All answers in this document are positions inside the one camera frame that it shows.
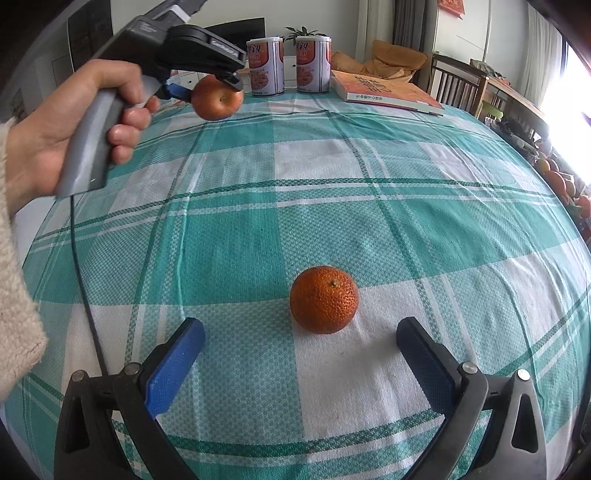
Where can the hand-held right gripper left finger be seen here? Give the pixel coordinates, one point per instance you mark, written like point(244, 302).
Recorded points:
point(175, 364)

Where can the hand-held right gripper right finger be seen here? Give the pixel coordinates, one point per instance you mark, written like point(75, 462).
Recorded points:
point(427, 364)

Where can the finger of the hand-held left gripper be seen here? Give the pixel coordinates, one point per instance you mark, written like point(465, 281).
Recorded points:
point(179, 92)
point(224, 57)

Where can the red apple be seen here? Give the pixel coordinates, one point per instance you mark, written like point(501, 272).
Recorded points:
point(217, 99)

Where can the dark orange tangerine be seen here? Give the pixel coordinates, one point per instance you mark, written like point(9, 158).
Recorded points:
point(324, 300)

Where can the person's left forearm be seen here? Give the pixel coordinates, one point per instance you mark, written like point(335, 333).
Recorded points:
point(14, 300)

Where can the person's left hand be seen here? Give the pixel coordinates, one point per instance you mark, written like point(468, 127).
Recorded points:
point(41, 138)

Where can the black television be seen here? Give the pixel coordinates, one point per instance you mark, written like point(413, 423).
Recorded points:
point(254, 30)

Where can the red labelled tin can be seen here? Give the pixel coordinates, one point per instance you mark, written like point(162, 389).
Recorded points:
point(266, 69)
point(313, 67)

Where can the white television cabinet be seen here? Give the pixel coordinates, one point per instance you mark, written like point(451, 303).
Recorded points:
point(290, 69)

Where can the leafy plant in white pot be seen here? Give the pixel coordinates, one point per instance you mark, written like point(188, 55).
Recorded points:
point(302, 34)

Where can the dark bookshelf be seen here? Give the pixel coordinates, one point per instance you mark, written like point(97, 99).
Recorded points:
point(87, 32)

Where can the yellow lounge chair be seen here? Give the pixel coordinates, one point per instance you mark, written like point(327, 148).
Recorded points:
point(383, 57)

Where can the teal checked tablecloth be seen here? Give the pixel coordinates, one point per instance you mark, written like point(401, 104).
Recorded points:
point(323, 184)

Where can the orange book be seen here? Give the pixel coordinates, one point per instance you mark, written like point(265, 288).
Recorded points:
point(383, 90)

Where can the grey curtain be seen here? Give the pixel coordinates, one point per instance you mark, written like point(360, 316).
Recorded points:
point(408, 23)

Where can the pile of oranges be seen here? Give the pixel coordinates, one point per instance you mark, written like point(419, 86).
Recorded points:
point(558, 182)

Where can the wooden slatted chair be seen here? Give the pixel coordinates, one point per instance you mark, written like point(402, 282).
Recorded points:
point(455, 83)

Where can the green plastic stool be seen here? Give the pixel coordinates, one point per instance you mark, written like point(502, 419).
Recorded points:
point(493, 114)

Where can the wooden table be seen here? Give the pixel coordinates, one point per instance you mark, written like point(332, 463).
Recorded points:
point(517, 106)

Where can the white curtain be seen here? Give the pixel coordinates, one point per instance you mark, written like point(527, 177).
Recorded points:
point(540, 55)

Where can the red wall hanging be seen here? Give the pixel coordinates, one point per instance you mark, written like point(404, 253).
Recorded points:
point(451, 7)

